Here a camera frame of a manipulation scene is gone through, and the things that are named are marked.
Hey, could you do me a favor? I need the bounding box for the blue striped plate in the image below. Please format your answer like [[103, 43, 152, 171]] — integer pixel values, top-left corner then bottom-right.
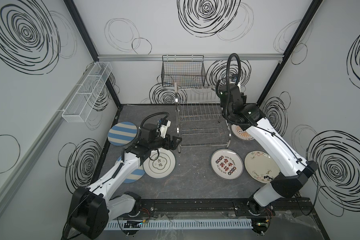
[[108, 122, 138, 146], [114, 156, 146, 184]]

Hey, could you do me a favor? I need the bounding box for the white slotted cable duct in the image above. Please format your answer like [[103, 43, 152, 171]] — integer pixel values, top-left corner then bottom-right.
[[105, 219, 253, 231]]

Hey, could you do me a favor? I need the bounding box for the blue striped plate near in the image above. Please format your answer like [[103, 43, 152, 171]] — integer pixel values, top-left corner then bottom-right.
[[114, 156, 146, 184]]

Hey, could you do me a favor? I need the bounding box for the red character plate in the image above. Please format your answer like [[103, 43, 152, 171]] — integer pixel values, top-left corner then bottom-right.
[[211, 149, 244, 180]]

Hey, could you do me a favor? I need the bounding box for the stainless steel dish rack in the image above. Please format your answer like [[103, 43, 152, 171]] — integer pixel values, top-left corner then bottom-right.
[[174, 84, 232, 153]]

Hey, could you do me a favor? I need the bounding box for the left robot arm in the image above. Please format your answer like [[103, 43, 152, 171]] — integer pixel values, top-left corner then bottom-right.
[[62, 134, 182, 240]]

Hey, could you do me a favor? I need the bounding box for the blue striped plate far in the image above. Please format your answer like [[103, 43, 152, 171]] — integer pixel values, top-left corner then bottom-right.
[[108, 122, 138, 146]]

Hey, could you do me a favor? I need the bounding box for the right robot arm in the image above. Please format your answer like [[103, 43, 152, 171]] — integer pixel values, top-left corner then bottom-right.
[[216, 83, 319, 216]]

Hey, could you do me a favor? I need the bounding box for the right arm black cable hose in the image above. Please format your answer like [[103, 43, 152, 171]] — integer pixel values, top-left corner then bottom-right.
[[215, 53, 243, 121]]

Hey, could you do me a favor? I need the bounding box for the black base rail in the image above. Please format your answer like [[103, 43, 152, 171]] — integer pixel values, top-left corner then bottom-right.
[[137, 198, 313, 217]]

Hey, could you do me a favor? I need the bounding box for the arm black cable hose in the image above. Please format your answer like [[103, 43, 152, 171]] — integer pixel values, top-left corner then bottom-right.
[[137, 111, 170, 142], [215, 53, 243, 121]]

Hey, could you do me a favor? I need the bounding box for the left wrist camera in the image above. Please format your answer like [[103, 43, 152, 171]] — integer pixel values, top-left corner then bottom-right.
[[158, 118, 172, 139]]

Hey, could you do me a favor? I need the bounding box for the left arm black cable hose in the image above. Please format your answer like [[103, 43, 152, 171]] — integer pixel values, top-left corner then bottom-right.
[[137, 111, 170, 142]]

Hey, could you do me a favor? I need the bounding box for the black wire basket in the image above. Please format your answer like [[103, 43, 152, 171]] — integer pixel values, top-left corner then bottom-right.
[[161, 55, 206, 88]]

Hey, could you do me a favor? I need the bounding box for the orange sunburst plate right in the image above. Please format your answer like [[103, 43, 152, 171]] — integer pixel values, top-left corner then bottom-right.
[[231, 125, 254, 141]]

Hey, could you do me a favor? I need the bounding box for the cream floral plate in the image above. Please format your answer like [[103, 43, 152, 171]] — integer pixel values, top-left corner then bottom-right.
[[245, 151, 280, 184]]

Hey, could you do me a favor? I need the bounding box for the white plate flower outline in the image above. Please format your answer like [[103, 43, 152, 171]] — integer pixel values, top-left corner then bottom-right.
[[143, 148, 176, 179]]

